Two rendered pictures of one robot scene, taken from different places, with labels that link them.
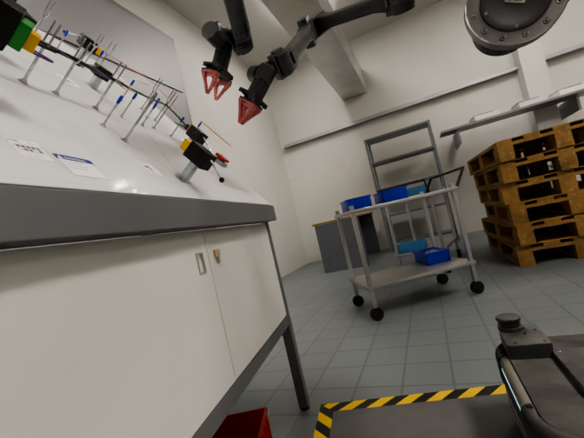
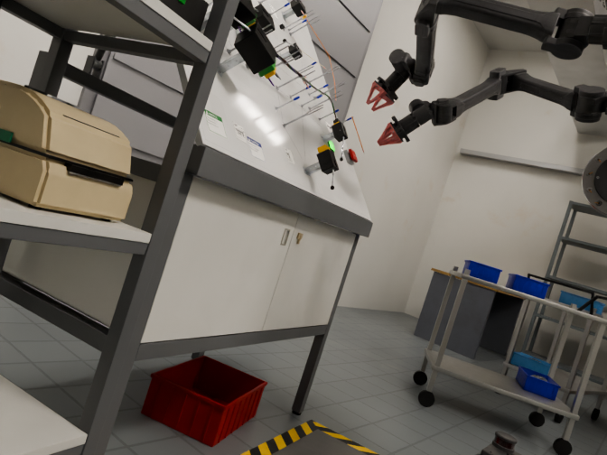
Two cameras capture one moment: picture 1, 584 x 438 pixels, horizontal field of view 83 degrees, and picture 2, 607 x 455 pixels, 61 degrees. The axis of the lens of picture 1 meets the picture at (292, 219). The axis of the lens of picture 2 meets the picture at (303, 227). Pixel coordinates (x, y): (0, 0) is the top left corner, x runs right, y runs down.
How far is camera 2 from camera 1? 0.76 m
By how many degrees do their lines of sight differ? 14
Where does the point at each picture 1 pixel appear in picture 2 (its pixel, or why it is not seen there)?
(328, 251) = (434, 311)
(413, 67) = not seen: outside the picture
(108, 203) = (259, 179)
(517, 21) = not seen: outside the picture
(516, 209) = not seen: outside the picture
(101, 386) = (207, 268)
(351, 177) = (526, 239)
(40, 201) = (236, 168)
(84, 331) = (215, 237)
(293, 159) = (463, 172)
